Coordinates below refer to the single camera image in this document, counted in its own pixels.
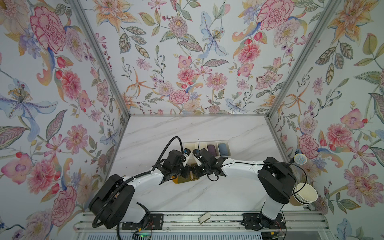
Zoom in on green striped sock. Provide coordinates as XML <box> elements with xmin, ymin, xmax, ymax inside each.
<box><xmin>172</xmin><ymin>172</ymin><xmax>200</xmax><ymax>184</ymax></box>

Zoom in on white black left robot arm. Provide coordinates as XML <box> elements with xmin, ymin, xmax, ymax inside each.
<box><xmin>89</xmin><ymin>149</ymin><xmax>191</xmax><ymax>229</ymax></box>

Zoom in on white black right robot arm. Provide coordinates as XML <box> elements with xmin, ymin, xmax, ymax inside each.
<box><xmin>193</xmin><ymin>149</ymin><xmax>297</xmax><ymax>221</ymax></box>

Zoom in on purple rolled sock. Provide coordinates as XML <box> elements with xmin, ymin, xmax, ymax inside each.
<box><xmin>207</xmin><ymin>145</ymin><xmax>218</xmax><ymax>157</ymax></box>

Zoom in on blue rolled sock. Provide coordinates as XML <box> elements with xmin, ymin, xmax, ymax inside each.
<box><xmin>218</xmin><ymin>143</ymin><xmax>230</xmax><ymax>157</ymax></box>

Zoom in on cream plastic divided organizer tray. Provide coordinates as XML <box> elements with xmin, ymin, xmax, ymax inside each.
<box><xmin>183</xmin><ymin>141</ymin><xmax>232</xmax><ymax>157</ymax></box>

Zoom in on black stand shower head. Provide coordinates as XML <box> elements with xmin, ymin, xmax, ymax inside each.
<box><xmin>289</xmin><ymin>154</ymin><xmax>308</xmax><ymax>165</ymax></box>

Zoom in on stacked paper cups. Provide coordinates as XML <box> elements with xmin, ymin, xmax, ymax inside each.
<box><xmin>290</xmin><ymin>183</ymin><xmax>318</xmax><ymax>206</ymax></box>

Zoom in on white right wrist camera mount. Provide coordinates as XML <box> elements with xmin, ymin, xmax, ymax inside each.
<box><xmin>193</xmin><ymin>149</ymin><xmax>202</xmax><ymax>160</ymax></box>

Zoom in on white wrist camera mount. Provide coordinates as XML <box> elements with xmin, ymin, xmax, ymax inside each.
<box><xmin>183</xmin><ymin>148</ymin><xmax>191</xmax><ymax>167</ymax></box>
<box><xmin>193</xmin><ymin>149</ymin><xmax>202</xmax><ymax>160</ymax></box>

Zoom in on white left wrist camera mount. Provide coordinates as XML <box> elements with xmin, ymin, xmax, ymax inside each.
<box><xmin>183</xmin><ymin>148</ymin><xmax>191</xmax><ymax>167</ymax></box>

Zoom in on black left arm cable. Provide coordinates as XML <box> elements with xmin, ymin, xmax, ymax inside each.
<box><xmin>91</xmin><ymin>136</ymin><xmax>184</xmax><ymax>229</ymax></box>

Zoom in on small grey tag on rail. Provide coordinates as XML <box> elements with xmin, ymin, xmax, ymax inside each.
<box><xmin>198</xmin><ymin>213</ymin><xmax>211</xmax><ymax>225</ymax></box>

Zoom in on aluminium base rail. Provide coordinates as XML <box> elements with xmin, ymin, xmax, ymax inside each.
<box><xmin>73</xmin><ymin>211</ymin><xmax>331</xmax><ymax>234</ymax></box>

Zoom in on aluminium corner frame post left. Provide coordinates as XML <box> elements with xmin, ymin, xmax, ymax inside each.
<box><xmin>69</xmin><ymin>0</ymin><xmax>131</xmax><ymax>120</ymax></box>

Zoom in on aluminium corner frame post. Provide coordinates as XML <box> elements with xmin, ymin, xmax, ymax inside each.
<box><xmin>69</xmin><ymin>0</ymin><xmax>131</xmax><ymax>120</ymax></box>
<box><xmin>265</xmin><ymin>1</ymin><xmax>339</xmax><ymax>120</ymax></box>

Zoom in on aluminium corner frame post right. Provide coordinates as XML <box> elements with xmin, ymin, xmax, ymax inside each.
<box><xmin>265</xmin><ymin>1</ymin><xmax>339</xmax><ymax>120</ymax></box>

